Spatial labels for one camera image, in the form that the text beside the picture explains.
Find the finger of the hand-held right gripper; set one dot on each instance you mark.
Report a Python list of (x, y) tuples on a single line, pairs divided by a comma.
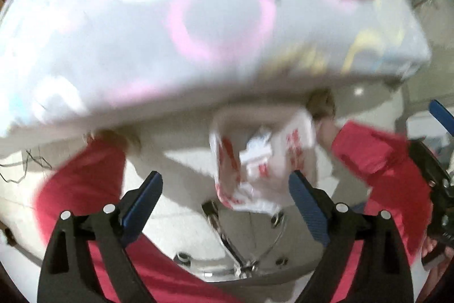
[(441, 115)]

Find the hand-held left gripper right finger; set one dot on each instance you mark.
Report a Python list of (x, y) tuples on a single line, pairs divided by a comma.
[(306, 210)]

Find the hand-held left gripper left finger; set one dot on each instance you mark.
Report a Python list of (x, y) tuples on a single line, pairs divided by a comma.
[(142, 207)]

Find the white plastic bag red print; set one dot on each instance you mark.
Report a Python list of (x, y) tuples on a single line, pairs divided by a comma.
[(298, 143)]

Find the person's right hand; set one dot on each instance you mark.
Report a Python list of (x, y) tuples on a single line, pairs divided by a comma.
[(428, 248)]

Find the person's right leg red pants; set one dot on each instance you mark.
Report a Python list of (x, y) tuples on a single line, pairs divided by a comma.
[(383, 164)]

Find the person in red clothing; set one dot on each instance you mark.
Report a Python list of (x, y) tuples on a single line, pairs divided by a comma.
[(81, 182)]

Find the white crumpled wrapper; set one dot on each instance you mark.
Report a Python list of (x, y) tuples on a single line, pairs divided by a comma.
[(255, 155)]

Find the person's left foot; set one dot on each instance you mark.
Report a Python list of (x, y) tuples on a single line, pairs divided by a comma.
[(113, 137)]

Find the person's right foot beige sandal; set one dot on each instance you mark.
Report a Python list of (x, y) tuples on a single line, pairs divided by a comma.
[(321, 107)]

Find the bed with circle print sheet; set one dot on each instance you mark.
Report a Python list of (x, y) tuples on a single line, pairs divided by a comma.
[(177, 40)]

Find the grey stool metal frame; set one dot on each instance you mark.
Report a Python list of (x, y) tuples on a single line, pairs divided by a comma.
[(248, 239)]

